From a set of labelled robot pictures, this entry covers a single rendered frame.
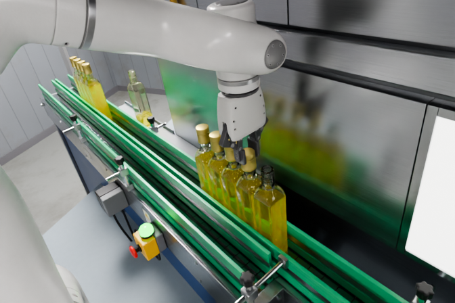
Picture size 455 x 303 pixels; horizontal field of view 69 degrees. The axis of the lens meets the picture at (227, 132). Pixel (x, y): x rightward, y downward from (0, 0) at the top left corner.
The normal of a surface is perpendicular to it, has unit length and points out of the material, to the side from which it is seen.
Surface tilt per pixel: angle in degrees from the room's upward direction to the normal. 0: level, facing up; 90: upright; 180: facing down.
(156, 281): 0
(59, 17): 95
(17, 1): 82
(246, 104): 90
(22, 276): 79
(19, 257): 87
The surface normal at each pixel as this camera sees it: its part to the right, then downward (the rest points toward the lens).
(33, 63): 0.90, 0.12
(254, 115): 0.67, 0.36
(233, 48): 0.20, 0.39
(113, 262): -0.12, -0.84
